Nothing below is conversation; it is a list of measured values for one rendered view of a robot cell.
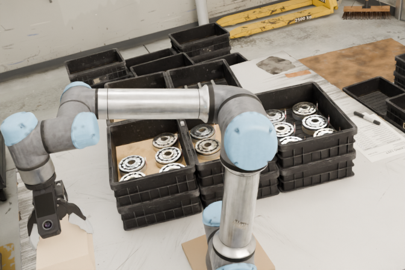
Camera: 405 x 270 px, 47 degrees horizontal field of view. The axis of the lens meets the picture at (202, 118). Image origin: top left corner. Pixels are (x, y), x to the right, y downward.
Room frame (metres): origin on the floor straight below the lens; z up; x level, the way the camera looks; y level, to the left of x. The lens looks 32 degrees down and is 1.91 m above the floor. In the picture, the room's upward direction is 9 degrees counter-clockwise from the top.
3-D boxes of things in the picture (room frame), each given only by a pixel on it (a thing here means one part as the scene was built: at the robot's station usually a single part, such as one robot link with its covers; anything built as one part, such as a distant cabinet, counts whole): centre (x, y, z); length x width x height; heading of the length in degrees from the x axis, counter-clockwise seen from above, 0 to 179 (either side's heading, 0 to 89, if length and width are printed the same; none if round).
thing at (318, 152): (1.53, -0.38, 0.87); 0.40 x 0.30 x 0.11; 7
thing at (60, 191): (0.87, 0.39, 1.23); 0.09 x 0.08 x 0.12; 11
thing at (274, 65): (2.41, -0.46, 0.71); 0.22 x 0.19 x 0.01; 16
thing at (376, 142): (1.61, -0.70, 0.70); 0.33 x 0.23 x 0.01; 16
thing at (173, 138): (1.58, 0.16, 0.86); 0.10 x 0.10 x 0.01
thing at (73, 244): (0.85, 0.38, 1.07); 0.16 x 0.12 x 0.07; 11
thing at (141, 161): (1.45, 0.29, 0.86); 0.10 x 0.10 x 0.01
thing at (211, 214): (1.02, -0.01, 0.89); 0.13 x 0.12 x 0.14; 3
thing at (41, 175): (0.87, 0.39, 1.31); 0.08 x 0.08 x 0.05
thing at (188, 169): (1.46, 0.22, 0.92); 0.40 x 0.30 x 0.02; 7
